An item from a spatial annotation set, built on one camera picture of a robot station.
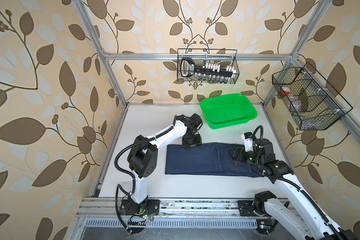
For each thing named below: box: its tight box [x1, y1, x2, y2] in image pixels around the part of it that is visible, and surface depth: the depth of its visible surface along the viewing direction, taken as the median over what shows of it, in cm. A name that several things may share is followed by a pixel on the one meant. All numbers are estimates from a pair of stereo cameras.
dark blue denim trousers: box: [165, 142, 262, 178], surface depth 89 cm
